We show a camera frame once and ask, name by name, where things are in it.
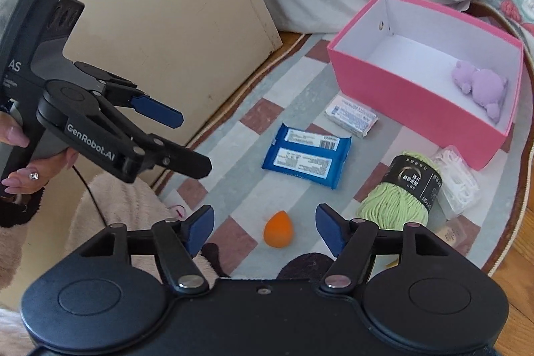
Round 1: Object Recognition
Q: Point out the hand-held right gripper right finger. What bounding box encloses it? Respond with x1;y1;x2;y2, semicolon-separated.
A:
315;204;453;292

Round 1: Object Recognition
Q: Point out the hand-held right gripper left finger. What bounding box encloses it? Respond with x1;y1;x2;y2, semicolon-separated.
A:
79;205;215;292

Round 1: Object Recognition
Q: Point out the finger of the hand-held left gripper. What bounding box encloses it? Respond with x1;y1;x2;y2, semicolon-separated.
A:
74;62;185;128
99;94;213;184

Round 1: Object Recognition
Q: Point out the green yarn ball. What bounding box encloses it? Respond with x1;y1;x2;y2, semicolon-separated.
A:
356;149;443;232

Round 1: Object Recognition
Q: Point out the blue wipes packet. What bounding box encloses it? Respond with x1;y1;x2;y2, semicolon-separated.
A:
261;123;352;190

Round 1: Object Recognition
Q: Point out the frosted foundation bottle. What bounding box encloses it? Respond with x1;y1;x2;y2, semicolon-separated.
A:
434;216;470;254

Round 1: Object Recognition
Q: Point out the pink cardboard box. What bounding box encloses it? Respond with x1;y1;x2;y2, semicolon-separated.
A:
326;0;524;172

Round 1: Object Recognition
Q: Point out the person's left hand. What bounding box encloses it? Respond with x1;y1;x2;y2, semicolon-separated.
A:
0;121;80;196

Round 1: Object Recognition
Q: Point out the orange makeup sponge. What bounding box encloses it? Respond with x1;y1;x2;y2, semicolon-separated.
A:
264;211;294;248

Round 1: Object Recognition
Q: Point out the white wrapped packet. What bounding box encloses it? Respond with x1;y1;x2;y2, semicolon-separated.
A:
324;95;380;138

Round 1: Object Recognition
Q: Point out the striped checked rug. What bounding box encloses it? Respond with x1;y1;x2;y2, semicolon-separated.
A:
150;31;534;286

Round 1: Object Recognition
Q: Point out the clear bag of floss picks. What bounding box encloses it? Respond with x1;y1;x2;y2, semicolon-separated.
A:
432;145;480;215

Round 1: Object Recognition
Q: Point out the floral quilt bedspread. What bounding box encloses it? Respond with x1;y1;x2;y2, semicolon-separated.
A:
254;0;472;35

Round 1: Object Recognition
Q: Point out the purple plush toy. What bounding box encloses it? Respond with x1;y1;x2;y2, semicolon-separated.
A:
452;61;509;124

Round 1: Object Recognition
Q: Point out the black cable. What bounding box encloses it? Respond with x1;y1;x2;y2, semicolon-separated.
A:
72;165;107;228

